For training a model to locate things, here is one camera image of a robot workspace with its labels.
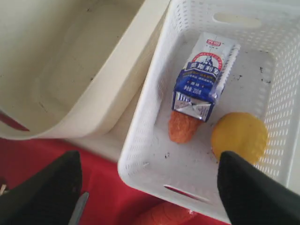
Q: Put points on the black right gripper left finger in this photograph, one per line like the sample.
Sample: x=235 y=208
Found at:
x=47 y=198

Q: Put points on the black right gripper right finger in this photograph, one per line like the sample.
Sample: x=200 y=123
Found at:
x=252 y=198

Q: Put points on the yellow lemon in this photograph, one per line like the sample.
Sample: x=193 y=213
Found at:
x=241 y=133

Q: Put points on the orange fried chicken piece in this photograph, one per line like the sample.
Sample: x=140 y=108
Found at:
x=181 y=127

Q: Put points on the blue white milk carton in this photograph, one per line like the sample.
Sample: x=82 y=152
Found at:
x=202 y=80

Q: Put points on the silver table knife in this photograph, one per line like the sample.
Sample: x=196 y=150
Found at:
x=79 y=208

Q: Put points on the red tablecloth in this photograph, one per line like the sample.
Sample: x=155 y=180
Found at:
x=110 y=201

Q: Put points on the red toy sausage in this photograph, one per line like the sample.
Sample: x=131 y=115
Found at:
x=165 y=213

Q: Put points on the white perforated plastic basket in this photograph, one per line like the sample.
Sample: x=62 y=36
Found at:
x=264 y=81

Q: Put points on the cream plastic storage bin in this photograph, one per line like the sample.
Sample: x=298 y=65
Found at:
x=69 y=68

